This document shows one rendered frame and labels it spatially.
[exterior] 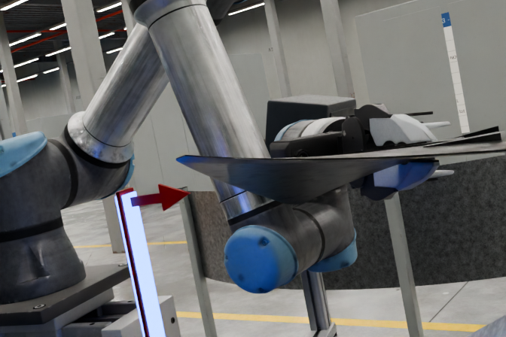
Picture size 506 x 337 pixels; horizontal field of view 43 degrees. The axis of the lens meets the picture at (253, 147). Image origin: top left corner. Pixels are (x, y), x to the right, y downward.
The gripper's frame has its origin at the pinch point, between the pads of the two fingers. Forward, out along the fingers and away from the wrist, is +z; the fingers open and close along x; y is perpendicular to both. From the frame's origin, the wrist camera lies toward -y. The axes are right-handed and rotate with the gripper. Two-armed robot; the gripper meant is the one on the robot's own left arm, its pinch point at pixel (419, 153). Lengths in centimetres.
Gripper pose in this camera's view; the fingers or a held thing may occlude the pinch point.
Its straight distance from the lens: 56.4
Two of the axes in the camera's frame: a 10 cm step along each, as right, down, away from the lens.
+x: 0.8, 10.0, 0.3
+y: 9.5, -0.9, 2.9
